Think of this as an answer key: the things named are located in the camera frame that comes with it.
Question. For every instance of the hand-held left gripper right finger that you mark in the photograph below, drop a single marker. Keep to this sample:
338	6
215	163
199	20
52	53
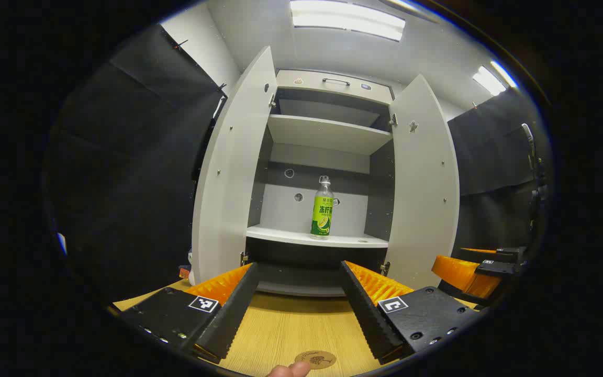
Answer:
367	314

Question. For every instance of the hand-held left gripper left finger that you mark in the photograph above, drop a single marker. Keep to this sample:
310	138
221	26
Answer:
231	319

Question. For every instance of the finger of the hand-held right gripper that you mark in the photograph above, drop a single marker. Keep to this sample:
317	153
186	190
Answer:
511	252
458	272

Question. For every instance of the round cork coaster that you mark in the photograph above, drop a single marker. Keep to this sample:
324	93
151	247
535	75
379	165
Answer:
317	358

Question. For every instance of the grey cabinet door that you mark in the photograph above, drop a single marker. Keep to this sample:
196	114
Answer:
233	173
422	199

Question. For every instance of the green label plastic bottle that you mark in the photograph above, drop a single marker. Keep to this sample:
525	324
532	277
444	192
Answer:
322	214

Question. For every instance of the grey cabinet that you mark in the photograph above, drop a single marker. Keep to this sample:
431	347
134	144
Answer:
327	133

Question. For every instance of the white plush toy orange feet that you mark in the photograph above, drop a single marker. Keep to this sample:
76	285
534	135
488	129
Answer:
185	272

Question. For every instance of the black backdrop cloth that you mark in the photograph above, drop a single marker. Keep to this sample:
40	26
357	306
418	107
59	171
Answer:
490	173
123	173

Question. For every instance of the small ceiling light panel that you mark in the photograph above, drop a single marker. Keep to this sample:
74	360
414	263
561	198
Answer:
492	78

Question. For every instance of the large ceiling light panel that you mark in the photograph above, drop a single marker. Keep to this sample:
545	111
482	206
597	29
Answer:
343	18

